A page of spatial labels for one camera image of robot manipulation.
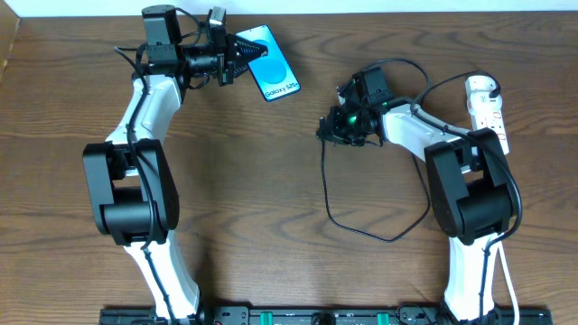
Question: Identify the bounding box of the blue Galaxy smartphone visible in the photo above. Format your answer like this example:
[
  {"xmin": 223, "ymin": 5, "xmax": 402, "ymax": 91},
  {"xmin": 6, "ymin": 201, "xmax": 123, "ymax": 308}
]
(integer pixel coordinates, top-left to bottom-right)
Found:
[{"xmin": 237, "ymin": 25, "xmax": 301, "ymax": 102}]

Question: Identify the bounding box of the black charging cable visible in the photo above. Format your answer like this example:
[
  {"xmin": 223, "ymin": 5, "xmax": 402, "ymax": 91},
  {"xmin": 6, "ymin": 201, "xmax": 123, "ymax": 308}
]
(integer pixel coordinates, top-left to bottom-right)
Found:
[{"xmin": 319, "ymin": 70, "xmax": 502, "ymax": 244}]

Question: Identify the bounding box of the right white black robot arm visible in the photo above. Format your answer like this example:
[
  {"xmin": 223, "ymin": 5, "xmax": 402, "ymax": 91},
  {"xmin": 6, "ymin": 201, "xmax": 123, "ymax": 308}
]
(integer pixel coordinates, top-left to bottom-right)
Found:
[{"xmin": 316, "ymin": 67, "xmax": 523, "ymax": 324}]

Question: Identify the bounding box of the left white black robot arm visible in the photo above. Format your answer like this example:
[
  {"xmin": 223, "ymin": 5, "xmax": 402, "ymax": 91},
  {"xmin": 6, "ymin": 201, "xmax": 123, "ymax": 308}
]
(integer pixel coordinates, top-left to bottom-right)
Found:
[{"xmin": 82, "ymin": 5, "xmax": 269, "ymax": 324}]

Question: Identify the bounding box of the white charger adapter plug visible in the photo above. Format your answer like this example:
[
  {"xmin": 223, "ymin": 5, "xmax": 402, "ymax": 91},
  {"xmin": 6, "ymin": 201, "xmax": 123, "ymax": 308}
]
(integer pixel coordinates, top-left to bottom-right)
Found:
[{"xmin": 465, "ymin": 75, "xmax": 502, "ymax": 116}]

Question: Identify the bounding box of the white power strip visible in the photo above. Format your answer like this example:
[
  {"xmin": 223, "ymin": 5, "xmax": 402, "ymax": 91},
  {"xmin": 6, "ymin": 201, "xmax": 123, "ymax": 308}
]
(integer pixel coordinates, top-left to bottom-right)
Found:
[{"xmin": 471, "ymin": 109, "xmax": 509, "ymax": 154}]

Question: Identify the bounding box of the white power strip cord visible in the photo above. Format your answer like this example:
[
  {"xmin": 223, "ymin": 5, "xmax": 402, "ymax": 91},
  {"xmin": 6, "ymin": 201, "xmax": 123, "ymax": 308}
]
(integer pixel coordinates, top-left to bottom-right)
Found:
[{"xmin": 496, "ymin": 243, "xmax": 521, "ymax": 325}]

